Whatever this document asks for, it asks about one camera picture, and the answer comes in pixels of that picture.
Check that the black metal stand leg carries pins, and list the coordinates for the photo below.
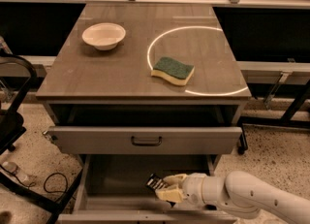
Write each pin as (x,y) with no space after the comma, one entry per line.
(286,120)

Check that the grey upper drawer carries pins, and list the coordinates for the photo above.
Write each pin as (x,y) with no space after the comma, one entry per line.
(117,140)

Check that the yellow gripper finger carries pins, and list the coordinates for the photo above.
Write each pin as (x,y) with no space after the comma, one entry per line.
(172,194)
(175,179)

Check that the green yellow sponge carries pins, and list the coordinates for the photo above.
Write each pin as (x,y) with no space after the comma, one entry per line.
(173,71)

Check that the black drawer handle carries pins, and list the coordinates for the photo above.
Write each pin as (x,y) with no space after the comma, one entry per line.
(146,141)

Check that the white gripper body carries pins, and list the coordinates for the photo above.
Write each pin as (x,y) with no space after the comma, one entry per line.
(193,188)

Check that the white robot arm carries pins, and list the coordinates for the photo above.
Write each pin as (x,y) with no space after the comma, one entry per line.
(239,194)

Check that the white bowl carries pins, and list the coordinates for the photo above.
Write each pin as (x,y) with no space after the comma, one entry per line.
(104,36)

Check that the open grey lower drawer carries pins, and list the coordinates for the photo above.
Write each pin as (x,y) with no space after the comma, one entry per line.
(113,190)

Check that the grey drawer cabinet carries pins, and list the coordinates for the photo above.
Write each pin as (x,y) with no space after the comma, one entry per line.
(87,87)

